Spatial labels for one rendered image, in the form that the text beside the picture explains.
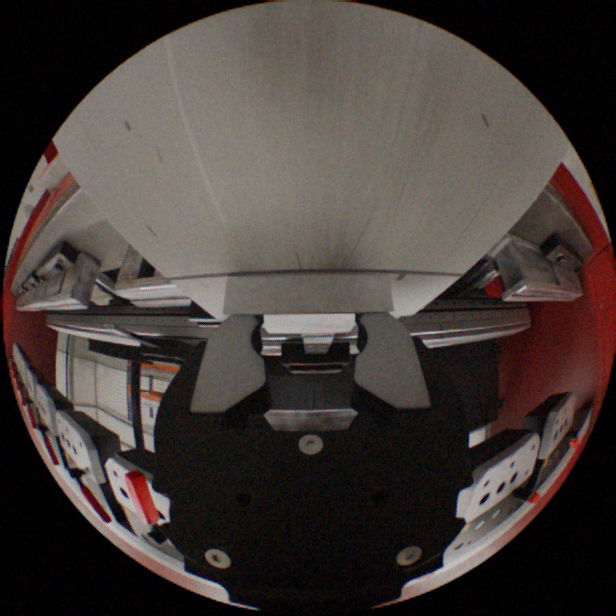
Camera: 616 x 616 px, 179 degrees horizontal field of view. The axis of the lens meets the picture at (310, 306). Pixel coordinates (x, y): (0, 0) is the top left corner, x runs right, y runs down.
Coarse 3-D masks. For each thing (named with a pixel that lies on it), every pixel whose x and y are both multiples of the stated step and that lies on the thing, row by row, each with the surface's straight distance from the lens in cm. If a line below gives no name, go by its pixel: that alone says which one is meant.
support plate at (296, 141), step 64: (320, 0) 6; (128, 64) 7; (192, 64) 6; (256, 64) 5; (320, 64) 5; (384, 64) 6; (448, 64) 6; (64, 128) 9; (128, 128) 7; (192, 128) 6; (256, 128) 6; (320, 128) 6; (384, 128) 6; (448, 128) 7; (512, 128) 8; (128, 192) 9; (192, 192) 8; (256, 192) 7; (320, 192) 7; (384, 192) 7; (448, 192) 8; (512, 192) 10; (192, 256) 11; (256, 256) 10; (320, 256) 10; (384, 256) 10; (448, 256) 12
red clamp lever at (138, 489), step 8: (128, 472) 22; (136, 472) 22; (128, 480) 22; (136, 480) 22; (144, 480) 22; (128, 488) 23; (136, 488) 22; (144, 488) 22; (136, 496) 22; (144, 496) 23; (136, 504) 23; (144, 504) 23; (152, 504) 24; (144, 512) 23; (152, 512) 24; (144, 520) 24; (152, 520) 24; (152, 528) 26; (152, 536) 26; (160, 536) 26; (160, 544) 26
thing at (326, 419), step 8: (272, 416) 20; (280, 416) 20; (288, 416) 20; (296, 416) 20; (304, 416) 20; (312, 416) 20; (320, 416) 20; (328, 416) 20; (336, 416) 20; (344, 416) 20; (352, 416) 20; (272, 424) 20; (280, 424) 20; (288, 424) 20; (296, 424) 20; (304, 424) 20; (312, 424) 20; (320, 424) 20; (328, 424) 20; (336, 424) 20; (344, 424) 20
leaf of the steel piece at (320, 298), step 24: (240, 288) 11; (264, 288) 11; (288, 288) 11; (312, 288) 11; (336, 288) 11; (360, 288) 11; (384, 288) 11; (240, 312) 11; (264, 312) 11; (288, 312) 10; (312, 312) 10; (336, 312) 10; (360, 312) 11; (384, 312) 11
